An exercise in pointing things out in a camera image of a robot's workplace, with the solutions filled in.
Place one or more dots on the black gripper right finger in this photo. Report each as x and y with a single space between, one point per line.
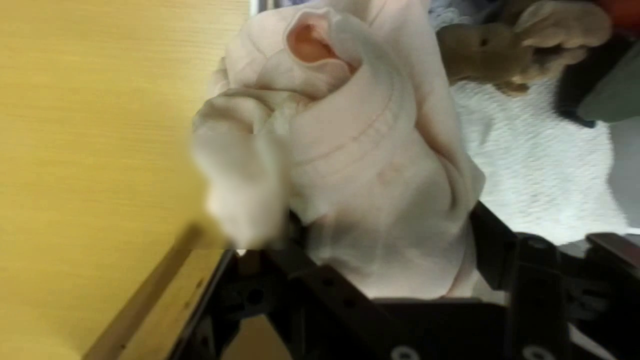
552 300

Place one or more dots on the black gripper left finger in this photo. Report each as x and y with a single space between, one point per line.
281 307

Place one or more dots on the light pink shirt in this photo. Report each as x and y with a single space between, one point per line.
360 146

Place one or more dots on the white textured cloth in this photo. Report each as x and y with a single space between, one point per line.
546 167

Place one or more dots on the metal mount bracket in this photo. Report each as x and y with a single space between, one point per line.
166 300

